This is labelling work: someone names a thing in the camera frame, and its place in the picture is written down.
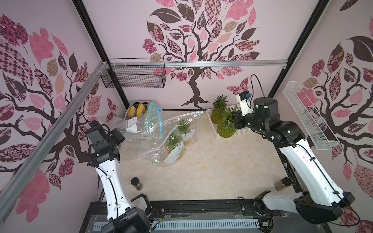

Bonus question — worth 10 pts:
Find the pineapple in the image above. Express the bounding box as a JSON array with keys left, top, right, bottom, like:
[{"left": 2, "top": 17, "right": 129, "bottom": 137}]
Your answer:
[
  {"left": 211, "top": 95, "right": 227, "bottom": 125},
  {"left": 219, "top": 106, "right": 237, "bottom": 137},
  {"left": 164, "top": 133, "right": 184, "bottom": 165},
  {"left": 178, "top": 119, "right": 195, "bottom": 141}
]

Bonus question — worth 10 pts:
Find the zip-top bag clear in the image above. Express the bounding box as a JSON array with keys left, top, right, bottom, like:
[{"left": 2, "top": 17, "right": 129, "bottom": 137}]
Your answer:
[
  {"left": 113, "top": 102, "right": 164, "bottom": 137},
  {"left": 108, "top": 116, "right": 150, "bottom": 161},
  {"left": 141, "top": 126, "right": 180, "bottom": 165},
  {"left": 162, "top": 111, "right": 204, "bottom": 143}
]

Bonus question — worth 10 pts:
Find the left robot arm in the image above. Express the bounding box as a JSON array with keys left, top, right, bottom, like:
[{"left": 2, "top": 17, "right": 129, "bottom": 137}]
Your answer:
[{"left": 85, "top": 120, "right": 152, "bottom": 233}]

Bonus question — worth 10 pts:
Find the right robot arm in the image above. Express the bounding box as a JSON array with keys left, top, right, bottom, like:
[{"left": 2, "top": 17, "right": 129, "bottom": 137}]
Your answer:
[{"left": 234, "top": 91, "right": 355, "bottom": 224}]

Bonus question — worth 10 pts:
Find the left bread slice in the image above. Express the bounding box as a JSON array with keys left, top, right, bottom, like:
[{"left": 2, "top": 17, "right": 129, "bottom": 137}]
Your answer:
[{"left": 127, "top": 105, "right": 137, "bottom": 118}]

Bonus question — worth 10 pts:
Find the bread slice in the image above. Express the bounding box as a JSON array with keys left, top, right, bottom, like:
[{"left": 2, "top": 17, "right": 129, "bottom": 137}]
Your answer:
[
  {"left": 127, "top": 105, "right": 137, "bottom": 118},
  {"left": 137, "top": 104, "right": 146, "bottom": 117}
]

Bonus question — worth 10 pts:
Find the right bread slice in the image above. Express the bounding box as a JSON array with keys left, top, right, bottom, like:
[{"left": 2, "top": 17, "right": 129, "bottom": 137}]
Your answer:
[{"left": 137, "top": 104, "right": 146, "bottom": 117}]

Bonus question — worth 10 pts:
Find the silver toaster mint side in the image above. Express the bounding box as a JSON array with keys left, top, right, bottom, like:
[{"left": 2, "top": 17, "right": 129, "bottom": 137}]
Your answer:
[{"left": 125, "top": 102, "right": 159, "bottom": 129}]

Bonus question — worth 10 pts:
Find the dark lidded spice jar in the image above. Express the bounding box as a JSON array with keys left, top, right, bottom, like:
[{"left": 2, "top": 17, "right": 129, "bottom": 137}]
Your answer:
[{"left": 131, "top": 177, "right": 143, "bottom": 190}]

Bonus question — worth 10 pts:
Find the amber bottle black cap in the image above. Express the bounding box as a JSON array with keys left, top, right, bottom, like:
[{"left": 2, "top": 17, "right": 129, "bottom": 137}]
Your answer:
[{"left": 274, "top": 177, "right": 292, "bottom": 191}]

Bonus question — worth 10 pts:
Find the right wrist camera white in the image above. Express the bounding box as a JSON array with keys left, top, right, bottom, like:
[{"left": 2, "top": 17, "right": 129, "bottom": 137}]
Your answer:
[{"left": 236, "top": 91, "right": 254, "bottom": 117}]

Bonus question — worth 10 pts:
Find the black wire wall basket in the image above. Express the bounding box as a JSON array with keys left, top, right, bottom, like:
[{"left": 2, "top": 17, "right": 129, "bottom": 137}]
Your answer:
[{"left": 101, "top": 57, "right": 167, "bottom": 88}]

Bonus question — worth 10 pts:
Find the aluminium frame bar back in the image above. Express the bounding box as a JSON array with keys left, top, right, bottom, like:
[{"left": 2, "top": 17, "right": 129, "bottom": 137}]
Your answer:
[{"left": 111, "top": 60, "right": 288, "bottom": 68}]

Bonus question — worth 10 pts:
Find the aluminium frame bar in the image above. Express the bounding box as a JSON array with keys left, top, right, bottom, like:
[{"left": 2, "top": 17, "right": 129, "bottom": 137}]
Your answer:
[
  {"left": 1, "top": 61, "right": 109, "bottom": 220},
  {"left": 111, "top": 60, "right": 288, "bottom": 68}
]

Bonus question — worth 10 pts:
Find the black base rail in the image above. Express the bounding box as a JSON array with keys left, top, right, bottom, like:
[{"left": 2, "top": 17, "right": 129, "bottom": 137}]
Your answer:
[{"left": 79, "top": 199, "right": 333, "bottom": 233}]

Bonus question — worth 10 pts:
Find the white wire wall shelf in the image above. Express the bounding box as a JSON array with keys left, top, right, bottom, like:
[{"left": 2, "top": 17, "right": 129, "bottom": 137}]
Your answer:
[{"left": 283, "top": 81, "right": 341, "bottom": 150}]

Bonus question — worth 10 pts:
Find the white slotted cable duct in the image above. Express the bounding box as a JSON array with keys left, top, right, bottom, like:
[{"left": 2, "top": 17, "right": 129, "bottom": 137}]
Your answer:
[{"left": 92, "top": 219, "right": 260, "bottom": 233}]

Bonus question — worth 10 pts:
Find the aluminium frame bar left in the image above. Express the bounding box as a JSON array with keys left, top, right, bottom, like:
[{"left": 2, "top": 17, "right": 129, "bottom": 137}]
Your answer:
[{"left": 1, "top": 61, "right": 109, "bottom": 220}]

